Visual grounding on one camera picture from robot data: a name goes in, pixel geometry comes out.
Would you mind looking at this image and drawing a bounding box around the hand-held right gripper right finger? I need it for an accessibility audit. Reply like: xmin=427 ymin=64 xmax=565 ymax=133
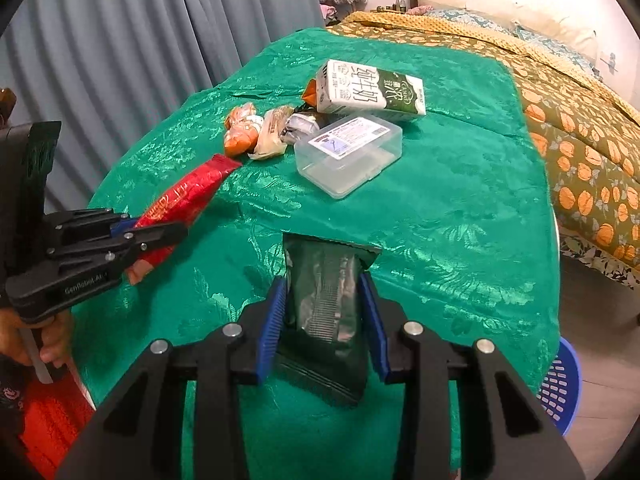
xmin=357 ymin=271 xmax=586 ymax=480

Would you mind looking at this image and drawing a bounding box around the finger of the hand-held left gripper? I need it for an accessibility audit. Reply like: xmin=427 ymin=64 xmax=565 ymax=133
xmin=46 ymin=220 xmax=190 ymax=273
xmin=45 ymin=207 xmax=140 ymax=242

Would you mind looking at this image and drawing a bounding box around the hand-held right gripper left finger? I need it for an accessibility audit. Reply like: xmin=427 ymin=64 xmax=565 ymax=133
xmin=55 ymin=275 xmax=289 ymax=480

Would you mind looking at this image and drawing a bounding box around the red snack packet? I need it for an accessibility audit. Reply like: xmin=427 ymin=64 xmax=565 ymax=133
xmin=124 ymin=154 xmax=243 ymax=286

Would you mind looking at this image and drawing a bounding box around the dark green packet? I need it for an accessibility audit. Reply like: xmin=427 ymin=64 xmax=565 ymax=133
xmin=272 ymin=232 xmax=383 ymax=406

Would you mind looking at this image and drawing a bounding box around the orange sausage wrapper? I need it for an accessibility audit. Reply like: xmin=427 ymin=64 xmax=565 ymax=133
xmin=223 ymin=127 xmax=261 ymax=159
xmin=223 ymin=103 xmax=264 ymax=132

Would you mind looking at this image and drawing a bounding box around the clear plastic box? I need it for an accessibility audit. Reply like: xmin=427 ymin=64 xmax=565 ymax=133
xmin=293 ymin=116 xmax=404 ymax=200

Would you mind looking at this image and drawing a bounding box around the beige packet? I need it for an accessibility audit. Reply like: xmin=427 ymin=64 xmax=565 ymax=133
xmin=248 ymin=106 xmax=296 ymax=161

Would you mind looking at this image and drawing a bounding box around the silver packet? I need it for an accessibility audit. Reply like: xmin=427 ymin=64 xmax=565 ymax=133
xmin=280 ymin=112 xmax=326 ymax=145

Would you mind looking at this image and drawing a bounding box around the blue plastic basket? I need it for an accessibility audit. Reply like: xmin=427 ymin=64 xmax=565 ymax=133
xmin=536 ymin=336 xmax=584 ymax=437

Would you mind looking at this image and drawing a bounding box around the white and green milk carton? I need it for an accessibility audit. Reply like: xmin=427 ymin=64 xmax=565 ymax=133
xmin=315 ymin=58 xmax=427 ymax=124

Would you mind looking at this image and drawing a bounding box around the person's left hand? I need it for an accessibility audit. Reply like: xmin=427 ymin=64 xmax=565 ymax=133
xmin=0 ymin=307 xmax=74 ymax=368

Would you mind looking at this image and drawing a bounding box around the green floral tablecloth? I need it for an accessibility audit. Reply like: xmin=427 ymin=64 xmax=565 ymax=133
xmin=72 ymin=27 xmax=561 ymax=480

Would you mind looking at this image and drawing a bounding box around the orange-red fuzzy garment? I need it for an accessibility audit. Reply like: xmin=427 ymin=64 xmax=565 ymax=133
xmin=20 ymin=360 xmax=97 ymax=480

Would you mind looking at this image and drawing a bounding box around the brown object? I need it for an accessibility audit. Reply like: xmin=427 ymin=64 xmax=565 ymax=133
xmin=0 ymin=87 xmax=17 ymax=126

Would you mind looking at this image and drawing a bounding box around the blue-grey curtain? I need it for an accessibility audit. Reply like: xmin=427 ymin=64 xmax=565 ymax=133
xmin=0 ymin=0 xmax=327 ymax=211

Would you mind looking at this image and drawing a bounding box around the black and white floral bedsheet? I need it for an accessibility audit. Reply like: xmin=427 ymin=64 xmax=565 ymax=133
xmin=557 ymin=232 xmax=640 ymax=292

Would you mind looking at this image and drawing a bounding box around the bed with orange patterned quilt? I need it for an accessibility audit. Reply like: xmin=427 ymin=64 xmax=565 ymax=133
xmin=327 ymin=10 xmax=640 ymax=267

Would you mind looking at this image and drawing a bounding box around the teal patterned pillow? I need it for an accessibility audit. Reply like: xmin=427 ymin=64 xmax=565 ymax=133
xmin=425 ymin=7 xmax=517 ymax=32
xmin=515 ymin=25 xmax=599 ymax=79

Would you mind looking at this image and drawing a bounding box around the beige headboard cushion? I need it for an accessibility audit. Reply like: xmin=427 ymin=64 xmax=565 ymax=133
xmin=416 ymin=0 xmax=599 ymax=57

